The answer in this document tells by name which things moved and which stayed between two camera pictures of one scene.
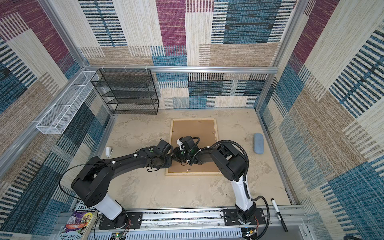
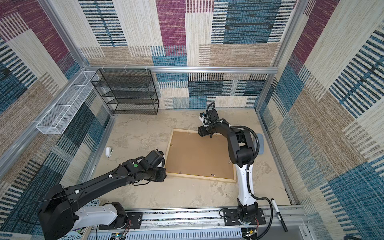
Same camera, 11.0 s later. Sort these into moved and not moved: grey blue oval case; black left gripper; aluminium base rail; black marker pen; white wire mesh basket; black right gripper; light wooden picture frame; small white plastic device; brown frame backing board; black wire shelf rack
Moved: light wooden picture frame; brown frame backing board; black left gripper; black right gripper
Not moved: white wire mesh basket; black wire shelf rack; grey blue oval case; small white plastic device; aluminium base rail; black marker pen
